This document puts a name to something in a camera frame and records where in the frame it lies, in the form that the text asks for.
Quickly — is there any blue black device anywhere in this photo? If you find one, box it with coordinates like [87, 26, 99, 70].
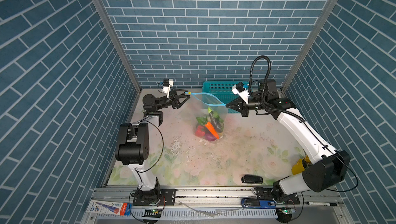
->
[241, 198, 276, 209]

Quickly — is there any purple onion toy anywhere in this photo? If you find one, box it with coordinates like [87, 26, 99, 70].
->
[205, 133, 218, 142]

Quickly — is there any orange carrot toy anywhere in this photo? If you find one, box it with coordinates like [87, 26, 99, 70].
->
[204, 122, 220, 139]

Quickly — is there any black stapler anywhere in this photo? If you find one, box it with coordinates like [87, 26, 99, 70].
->
[241, 174, 264, 184]

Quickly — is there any aluminium rail base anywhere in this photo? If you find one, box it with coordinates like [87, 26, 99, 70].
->
[82, 185, 352, 224]

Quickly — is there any red blue printed box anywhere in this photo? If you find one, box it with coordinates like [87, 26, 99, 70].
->
[86, 200, 131, 216]

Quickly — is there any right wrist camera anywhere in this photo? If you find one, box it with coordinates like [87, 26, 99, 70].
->
[231, 78, 277, 104]

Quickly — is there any black marker pen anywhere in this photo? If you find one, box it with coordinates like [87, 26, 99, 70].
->
[306, 201, 338, 207]

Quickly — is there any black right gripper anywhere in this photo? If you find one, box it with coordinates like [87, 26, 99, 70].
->
[226, 96, 267, 117]

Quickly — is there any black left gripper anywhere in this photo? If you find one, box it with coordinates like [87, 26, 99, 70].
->
[154, 90, 188, 113]

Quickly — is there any green leafy vegetable toy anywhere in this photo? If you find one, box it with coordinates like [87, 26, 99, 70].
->
[196, 116, 208, 126]

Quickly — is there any teal plastic basket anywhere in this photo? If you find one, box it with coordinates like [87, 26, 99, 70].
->
[202, 81, 239, 104]

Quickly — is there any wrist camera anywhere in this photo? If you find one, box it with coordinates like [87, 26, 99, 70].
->
[231, 78, 277, 104]
[158, 78, 174, 99]

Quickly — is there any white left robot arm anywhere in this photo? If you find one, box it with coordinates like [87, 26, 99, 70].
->
[115, 87, 190, 205]

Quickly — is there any yellow pencil cup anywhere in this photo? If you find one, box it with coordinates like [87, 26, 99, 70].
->
[291, 156, 312, 175]

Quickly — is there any clear zip top bag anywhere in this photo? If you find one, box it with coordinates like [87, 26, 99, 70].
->
[187, 91, 229, 142]

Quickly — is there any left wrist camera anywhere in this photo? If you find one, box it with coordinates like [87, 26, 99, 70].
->
[158, 78, 174, 99]

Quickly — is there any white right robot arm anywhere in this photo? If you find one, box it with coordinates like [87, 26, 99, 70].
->
[226, 97, 351, 203]

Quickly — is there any dark eggplant toy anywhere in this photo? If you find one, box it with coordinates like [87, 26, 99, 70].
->
[208, 107, 224, 133]

